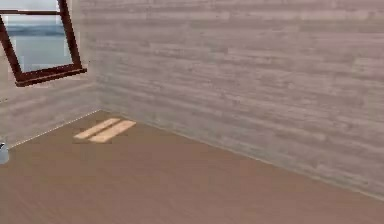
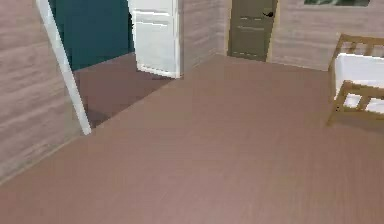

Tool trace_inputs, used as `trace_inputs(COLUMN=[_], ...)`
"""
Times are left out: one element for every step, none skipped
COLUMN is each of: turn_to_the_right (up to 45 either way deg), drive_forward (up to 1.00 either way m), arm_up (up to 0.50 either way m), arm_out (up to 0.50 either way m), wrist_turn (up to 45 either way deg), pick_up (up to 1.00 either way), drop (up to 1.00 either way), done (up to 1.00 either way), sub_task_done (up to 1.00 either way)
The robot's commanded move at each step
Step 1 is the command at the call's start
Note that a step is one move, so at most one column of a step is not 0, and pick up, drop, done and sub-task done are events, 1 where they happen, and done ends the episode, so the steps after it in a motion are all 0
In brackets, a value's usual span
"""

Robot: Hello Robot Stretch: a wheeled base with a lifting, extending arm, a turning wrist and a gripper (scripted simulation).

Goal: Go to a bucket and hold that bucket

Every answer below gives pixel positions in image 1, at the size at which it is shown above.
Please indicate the pale grey bucket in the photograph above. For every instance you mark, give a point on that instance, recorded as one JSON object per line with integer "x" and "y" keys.
{"x": 3, "y": 154}

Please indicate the dark brown framed window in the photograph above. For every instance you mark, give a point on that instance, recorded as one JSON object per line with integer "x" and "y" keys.
{"x": 36, "y": 46}

